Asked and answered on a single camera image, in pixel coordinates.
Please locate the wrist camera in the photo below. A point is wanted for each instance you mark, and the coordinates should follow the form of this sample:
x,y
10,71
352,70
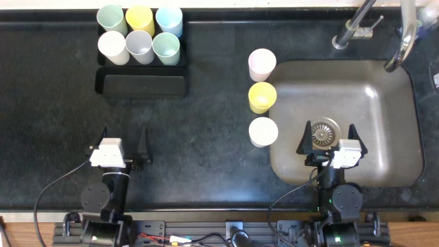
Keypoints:
x,y
108,152
347,154

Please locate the mounting rail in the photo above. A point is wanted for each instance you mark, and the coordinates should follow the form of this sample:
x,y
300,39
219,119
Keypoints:
x,y
205,233

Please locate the pink cup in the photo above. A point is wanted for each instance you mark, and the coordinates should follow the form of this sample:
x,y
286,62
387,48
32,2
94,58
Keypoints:
x,y
261,61

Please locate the white cup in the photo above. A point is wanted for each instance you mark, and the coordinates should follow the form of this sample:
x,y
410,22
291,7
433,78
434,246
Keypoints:
x,y
111,44

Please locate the blue cup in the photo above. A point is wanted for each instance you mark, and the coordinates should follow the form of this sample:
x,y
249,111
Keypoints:
x,y
168,19

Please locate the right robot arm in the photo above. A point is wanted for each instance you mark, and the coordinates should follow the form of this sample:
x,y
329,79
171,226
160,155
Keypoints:
x,y
343,199

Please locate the steel sink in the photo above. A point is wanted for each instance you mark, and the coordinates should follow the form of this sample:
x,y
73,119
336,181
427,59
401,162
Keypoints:
x,y
377,113

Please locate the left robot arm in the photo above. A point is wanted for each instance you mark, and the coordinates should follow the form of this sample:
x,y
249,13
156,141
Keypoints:
x,y
104,195

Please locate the yellow cup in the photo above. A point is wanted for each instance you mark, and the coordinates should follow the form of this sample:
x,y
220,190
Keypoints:
x,y
262,96
139,17

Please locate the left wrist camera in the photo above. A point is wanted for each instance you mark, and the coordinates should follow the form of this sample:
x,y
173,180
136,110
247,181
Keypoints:
x,y
108,152

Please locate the grey cup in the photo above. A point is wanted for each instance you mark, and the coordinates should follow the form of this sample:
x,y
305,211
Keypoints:
x,y
139,44

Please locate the cream cup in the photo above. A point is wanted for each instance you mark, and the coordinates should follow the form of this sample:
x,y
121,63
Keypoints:
x,y
263,131

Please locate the steel tap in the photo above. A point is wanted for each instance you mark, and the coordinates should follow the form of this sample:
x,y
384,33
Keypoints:
x,y
408,34

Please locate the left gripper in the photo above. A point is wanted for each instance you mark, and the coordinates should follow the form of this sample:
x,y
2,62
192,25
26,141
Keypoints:
x,y
133,164

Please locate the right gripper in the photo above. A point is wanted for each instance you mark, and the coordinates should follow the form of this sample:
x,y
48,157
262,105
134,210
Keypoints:
x,y
317,159

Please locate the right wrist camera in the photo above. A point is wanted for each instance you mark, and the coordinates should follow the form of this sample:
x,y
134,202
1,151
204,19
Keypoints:
x,y
347,154

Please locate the green cup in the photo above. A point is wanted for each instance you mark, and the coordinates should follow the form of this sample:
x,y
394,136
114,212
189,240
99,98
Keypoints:
x,y
166,46
110,17

